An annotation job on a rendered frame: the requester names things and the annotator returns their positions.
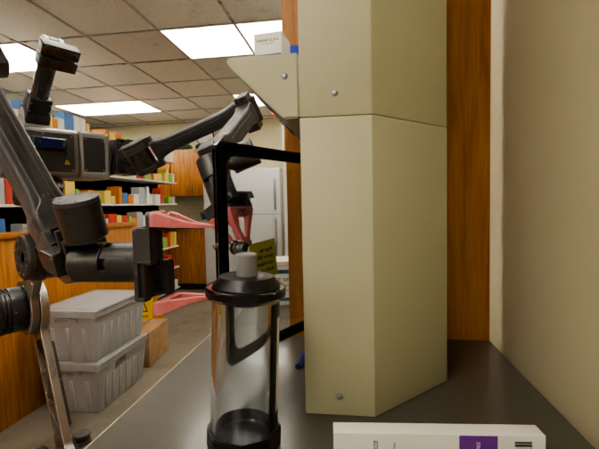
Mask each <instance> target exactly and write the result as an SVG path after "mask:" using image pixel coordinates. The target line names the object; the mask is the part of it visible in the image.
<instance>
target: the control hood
mask: <svg viewBox="0 0 599 449"><path fill-rule="evenodd" d="M226 62H227V64H228V66H229V68H230V69H231V70H232V71H233V72H234V73H235V74H236V75H237V76H238V77H239V79H240V80H241V81H242V82H243V83H244V84H245V85H246V86H247V87H248V88H249V89H250V90H251V91H252V92H253V93H254V94H255V95H256V96H257V97H258V98H259V99H260V100H261V101H263V102H264V103H265V104H266V105H267V106H268V107H269V108H270V109H271V110H272V111H273V112H274V113H275V114H276V115H277V116H278V117H279V118H280V119H282V120H283V121H284V122H285V123H286V124H287V125H288V126H289V127H290V128H291V130H292V131H293V132H294V133H295V134H296V136H297V137H298V138H299V139H300V77H299V55H298V54H297V53H284V54H271V55H260V56H248V57H235V58H228V60H226ZM263 102H262V103H263ZM264 103H263V104H264ZM265 104H264V105H265ZM266 105H265V106H266Z"/></svg>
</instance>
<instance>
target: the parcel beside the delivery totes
mask: <svg viewBox="0 0 599 449"><path fill-rule="evenodd" d="M141 333H148V334H147V340H146V341H145V352H144V367H151V366H152V365H153V364H154V363H155V362H156V361H157V360H158V359H159V358H160V357H161V356H162V355H163V354H164V353H165V352H166V351H167V350H168V318H161V319H143V320H142V329H141Z"/></svg>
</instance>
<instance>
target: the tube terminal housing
mask: <svg viewBox="0 0 599 449"><path fill-rule="evenodd" d="M298 33H299V116H300V119H299V125H300V168H301V212H302V256H303V299H304V343H305V387H306V413H320V414H336V415H353V416H369V417H376V416H378V415H379V414H381V413H383V412H386V411H388V410H389V409H391V408H393V407H395V406H397V405H399V404H402V403H404V402H405V401H407V400H409V399H411V398H413V397H415V396H418V395H420V394H421V393H423V392H425V391H427V390H429V389H431V388H434V387H436V386H437V385H439V384H441V383H443V382H445V381H447V0H298Z"/></svg>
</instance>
